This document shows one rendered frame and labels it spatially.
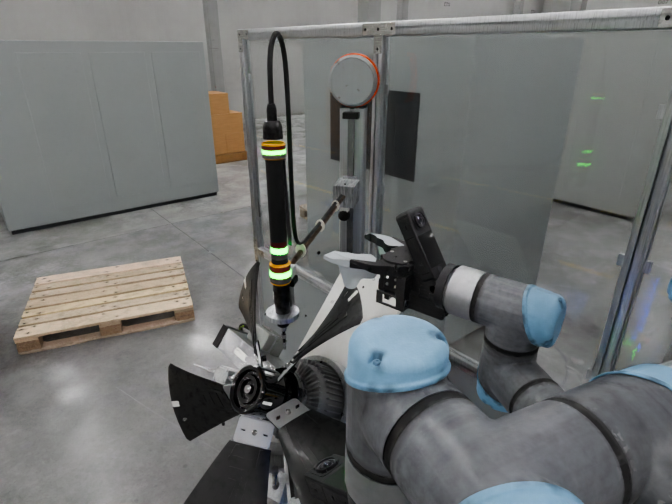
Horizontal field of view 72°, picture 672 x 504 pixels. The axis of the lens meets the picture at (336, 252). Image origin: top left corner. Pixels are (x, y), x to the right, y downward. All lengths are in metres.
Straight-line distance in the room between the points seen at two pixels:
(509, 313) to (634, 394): 0.31
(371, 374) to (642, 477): 0.17
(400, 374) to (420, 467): 0.06
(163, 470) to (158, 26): 11.96
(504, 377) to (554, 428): 0.37
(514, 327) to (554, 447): 0.36
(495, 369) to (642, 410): 0.36
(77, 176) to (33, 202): 0.55
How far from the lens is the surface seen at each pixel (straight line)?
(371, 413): 0.34
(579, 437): 0.33
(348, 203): 1.47
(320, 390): 1.24
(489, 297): 0.67
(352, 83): 1.51
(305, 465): 1.06
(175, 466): 2.75
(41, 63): 6.22
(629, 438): 0.35
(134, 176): 6.54
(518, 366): 0.69
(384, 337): 0.34
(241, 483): 1.24
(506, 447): 0.30
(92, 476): 2.86
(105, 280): 4.46
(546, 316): 0.65
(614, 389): 0.38
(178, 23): 13.79
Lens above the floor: 1.97
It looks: 24 degrees down
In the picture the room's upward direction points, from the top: straight up
